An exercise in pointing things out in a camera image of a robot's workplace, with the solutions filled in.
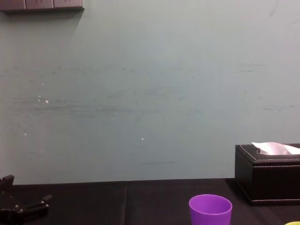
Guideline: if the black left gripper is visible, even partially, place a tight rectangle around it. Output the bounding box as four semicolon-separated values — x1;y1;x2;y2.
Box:
0;174;53;225

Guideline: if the black table cloth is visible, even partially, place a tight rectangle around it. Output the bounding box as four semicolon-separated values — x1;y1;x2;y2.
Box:
0;179;300;225

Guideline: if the purple plastic cup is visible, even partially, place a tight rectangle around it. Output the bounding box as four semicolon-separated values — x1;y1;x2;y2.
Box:
188;194;233;225

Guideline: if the black leather tissue box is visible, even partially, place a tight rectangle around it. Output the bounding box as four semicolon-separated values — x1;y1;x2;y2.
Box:
234;143;300;207

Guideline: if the white paper tissue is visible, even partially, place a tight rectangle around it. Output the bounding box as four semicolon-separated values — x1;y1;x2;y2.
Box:
251;141;300;156

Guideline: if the white wall socket plate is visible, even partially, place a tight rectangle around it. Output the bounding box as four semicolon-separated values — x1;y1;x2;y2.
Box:
53;0;85;10

